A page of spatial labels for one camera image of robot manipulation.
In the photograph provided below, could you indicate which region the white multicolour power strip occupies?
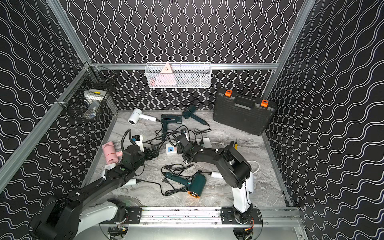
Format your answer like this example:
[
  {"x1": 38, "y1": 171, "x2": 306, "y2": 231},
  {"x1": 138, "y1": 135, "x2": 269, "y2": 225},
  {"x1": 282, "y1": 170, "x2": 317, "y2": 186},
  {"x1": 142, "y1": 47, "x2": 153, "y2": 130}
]
[{"x1": 164, "y1": 138, "x2": 212, "y2": 156}]

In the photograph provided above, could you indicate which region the white wire wall basket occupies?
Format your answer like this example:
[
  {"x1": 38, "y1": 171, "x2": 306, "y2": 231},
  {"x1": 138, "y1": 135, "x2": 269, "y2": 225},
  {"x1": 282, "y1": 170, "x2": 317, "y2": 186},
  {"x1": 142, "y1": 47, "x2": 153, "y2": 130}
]
[{"x1": 145, "y1": 62, "x2": 212, "y2": 89}]

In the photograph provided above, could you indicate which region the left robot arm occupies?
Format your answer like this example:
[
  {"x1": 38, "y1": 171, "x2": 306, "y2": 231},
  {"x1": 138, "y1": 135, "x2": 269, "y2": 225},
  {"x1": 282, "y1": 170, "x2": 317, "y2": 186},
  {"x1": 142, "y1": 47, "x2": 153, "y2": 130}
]
[{"x1": 29, "y1": 145, "x2": 159, "y2": 240}]

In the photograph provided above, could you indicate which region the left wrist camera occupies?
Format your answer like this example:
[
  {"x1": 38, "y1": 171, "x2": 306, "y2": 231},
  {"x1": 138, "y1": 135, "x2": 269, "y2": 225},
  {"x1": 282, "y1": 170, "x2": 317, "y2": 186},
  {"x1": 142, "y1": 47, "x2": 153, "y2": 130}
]
[{"x1": 132, "y1": 135, "x2": 145, "y2": 152}]

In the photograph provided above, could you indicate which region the black wire mesh basket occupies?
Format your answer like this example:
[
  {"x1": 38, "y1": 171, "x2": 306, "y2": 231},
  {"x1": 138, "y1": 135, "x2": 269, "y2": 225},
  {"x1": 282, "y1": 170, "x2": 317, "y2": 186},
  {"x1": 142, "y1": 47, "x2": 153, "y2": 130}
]
[{"x1": 56, "y1": 62, "x2": 118, "y2": 121}]

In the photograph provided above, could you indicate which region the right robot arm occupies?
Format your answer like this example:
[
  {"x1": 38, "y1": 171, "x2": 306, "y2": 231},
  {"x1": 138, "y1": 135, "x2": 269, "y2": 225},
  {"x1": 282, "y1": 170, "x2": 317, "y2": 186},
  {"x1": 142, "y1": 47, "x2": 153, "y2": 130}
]
[{"x1": 176, "y1": 135, "x2": 253, "y2": 224}]

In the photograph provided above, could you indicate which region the silver dryer in black basket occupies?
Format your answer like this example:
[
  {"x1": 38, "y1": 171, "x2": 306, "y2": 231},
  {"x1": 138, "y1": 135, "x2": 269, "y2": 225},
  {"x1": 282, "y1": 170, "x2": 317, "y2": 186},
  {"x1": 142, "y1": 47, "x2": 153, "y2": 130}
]
[{"x1": 83, "y1": 89, "x2": 107, "y2": 120}]

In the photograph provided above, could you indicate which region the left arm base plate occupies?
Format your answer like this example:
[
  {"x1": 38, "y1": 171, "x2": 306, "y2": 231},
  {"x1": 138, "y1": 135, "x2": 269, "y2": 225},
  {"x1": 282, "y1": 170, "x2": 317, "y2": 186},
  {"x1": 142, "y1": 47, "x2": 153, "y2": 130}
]
[{"x1": 101, "y1": 207, "x2": 143, "y2": 225}]

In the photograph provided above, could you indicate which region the black cord front green dryer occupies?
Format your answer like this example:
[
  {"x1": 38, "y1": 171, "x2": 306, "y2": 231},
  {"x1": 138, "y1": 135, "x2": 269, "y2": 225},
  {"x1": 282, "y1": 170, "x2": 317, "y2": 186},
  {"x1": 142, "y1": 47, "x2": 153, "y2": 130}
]
[{"x1": 160, "y1": 161, "x2": 203, "y2": 181}]

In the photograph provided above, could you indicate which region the black plastic tool case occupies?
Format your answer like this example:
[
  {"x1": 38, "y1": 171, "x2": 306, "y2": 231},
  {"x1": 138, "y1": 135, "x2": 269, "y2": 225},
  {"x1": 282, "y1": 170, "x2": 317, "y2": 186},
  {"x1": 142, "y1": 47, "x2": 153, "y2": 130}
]
[{"x1": 213, "y1": 89, "x2": 278, "y2": 136}]

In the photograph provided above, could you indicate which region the pink hair dryer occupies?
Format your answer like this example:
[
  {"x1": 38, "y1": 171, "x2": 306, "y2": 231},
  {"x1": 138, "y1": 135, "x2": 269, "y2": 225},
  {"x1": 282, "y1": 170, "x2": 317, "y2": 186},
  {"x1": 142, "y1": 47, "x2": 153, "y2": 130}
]
[{"x1": 102, "y1": 141, "x2": 123, "y2": 165}]

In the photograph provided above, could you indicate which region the pink triangular item in basket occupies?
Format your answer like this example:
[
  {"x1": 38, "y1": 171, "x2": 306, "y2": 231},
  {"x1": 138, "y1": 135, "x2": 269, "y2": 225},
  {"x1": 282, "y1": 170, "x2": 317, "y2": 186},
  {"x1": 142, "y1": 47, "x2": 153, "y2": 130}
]
[{"x1": 155, "y1": 63, "x2": 177, "y2": 87}]

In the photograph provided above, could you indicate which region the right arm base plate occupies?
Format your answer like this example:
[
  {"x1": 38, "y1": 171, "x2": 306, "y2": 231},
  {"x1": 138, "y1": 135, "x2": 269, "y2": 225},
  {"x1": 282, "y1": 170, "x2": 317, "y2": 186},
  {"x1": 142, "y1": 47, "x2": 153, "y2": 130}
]
[{"x1": 220, "y1": 206, "x2": 263, "y2": 225}]

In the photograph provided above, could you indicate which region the white dryer at back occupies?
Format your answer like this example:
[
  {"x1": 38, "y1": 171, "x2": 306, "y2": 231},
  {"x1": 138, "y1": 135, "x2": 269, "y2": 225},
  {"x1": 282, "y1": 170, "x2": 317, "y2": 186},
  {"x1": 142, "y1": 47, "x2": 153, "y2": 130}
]
[{"x1": 128, "y1": 109, "x2": 160, "y2": 125}]

